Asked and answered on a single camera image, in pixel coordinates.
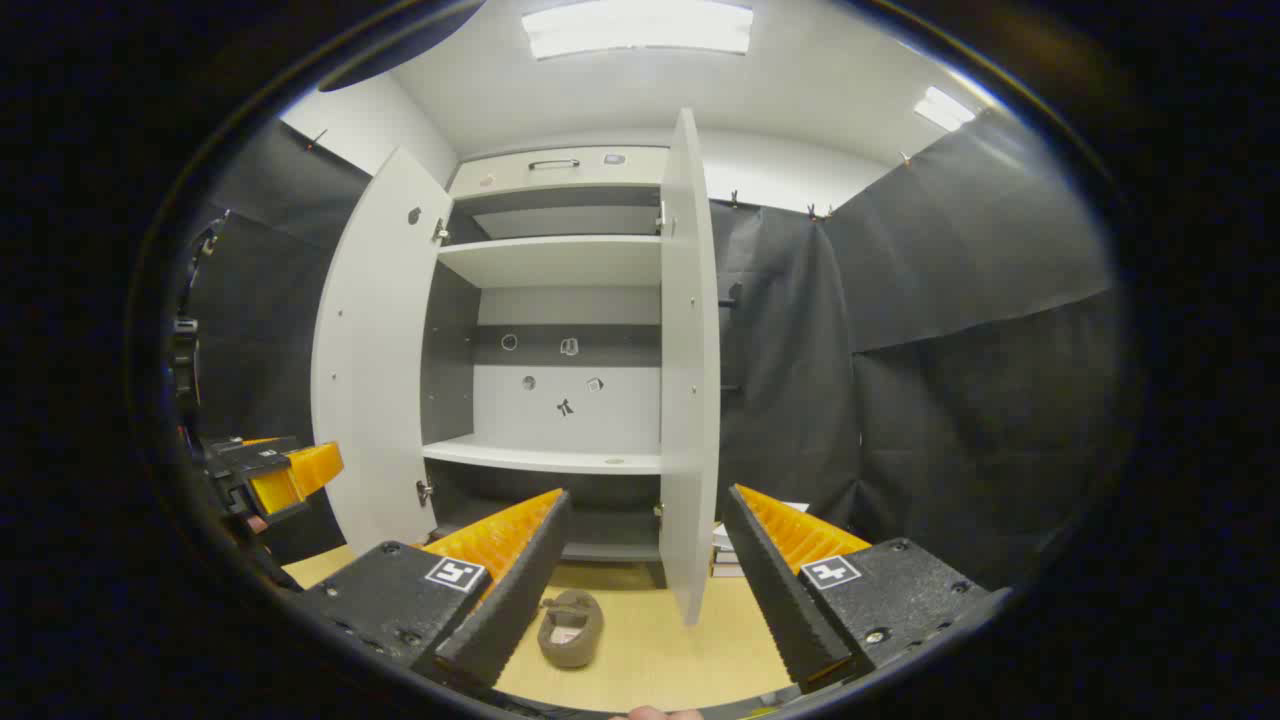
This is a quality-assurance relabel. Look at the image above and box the black backdrop cloth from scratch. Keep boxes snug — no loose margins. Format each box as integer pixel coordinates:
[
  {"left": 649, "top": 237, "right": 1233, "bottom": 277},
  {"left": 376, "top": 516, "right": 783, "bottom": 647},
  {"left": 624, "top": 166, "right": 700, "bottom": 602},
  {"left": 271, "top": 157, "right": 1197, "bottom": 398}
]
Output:
[{"left": 185, "top": 108, "right": 1116, "bottom": 591}]

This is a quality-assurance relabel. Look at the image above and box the white cabinet door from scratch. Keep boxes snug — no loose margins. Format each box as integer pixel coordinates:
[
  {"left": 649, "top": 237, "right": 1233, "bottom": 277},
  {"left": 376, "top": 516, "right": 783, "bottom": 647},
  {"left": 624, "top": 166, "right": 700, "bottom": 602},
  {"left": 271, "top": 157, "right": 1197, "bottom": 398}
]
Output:
[
  {"left": 660, "top": 108, "right": 741, "bottom": 626},
  {"left": 312, "top": 148, "right": 456, "bottom": 556}
]

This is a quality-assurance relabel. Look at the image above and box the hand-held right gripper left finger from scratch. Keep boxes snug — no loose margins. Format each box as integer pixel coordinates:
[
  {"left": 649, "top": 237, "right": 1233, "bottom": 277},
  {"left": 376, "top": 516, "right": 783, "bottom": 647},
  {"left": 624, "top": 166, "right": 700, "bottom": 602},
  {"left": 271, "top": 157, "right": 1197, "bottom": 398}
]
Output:
[{"left": 290, "top": 489, "right": 573, "bottom": 687}]

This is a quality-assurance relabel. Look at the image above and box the white book with portrait cover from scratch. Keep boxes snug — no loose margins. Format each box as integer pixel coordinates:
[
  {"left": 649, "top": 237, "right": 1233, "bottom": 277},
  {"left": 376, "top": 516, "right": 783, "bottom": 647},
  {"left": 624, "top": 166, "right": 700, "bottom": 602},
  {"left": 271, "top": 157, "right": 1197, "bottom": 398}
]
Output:
[{"left": 712, "top": 500, "right": 809, "bottom": 551}]

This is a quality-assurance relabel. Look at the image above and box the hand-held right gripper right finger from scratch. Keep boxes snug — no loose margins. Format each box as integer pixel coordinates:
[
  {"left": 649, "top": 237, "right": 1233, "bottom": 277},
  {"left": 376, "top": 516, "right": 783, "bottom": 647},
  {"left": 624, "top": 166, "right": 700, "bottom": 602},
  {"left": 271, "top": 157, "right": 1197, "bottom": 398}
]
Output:
[{"left": 722, "top": 484, "right": 993, "bottom": 694}]

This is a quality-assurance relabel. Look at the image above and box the white shoe cabinet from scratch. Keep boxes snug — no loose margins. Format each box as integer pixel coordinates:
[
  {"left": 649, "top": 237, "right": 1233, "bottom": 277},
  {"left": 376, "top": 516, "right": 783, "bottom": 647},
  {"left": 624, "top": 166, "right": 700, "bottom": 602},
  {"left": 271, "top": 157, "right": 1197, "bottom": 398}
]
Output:
[{"left": 312, "top": 108, "right": 741, "bottom": 626}]

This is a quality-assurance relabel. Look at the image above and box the brown fuzzy shoe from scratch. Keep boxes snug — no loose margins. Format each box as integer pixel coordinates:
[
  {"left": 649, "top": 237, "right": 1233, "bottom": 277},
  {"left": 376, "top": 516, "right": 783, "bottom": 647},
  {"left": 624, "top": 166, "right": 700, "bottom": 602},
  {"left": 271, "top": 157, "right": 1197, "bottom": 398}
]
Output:
[{"left": 537, "top": 589, "right": 604, "bottom": 669}]

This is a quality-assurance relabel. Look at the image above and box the long ceiling light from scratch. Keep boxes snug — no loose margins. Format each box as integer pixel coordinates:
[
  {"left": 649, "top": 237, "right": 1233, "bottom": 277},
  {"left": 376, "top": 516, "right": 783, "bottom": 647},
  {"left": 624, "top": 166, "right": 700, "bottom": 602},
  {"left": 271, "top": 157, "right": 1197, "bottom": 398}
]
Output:
[{"left": 522, "top": 0, "right": 754, "bottom": 59}]

